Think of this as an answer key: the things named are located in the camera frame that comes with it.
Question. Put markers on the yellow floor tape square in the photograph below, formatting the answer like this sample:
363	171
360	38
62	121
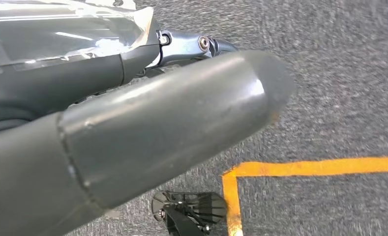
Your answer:
311	167

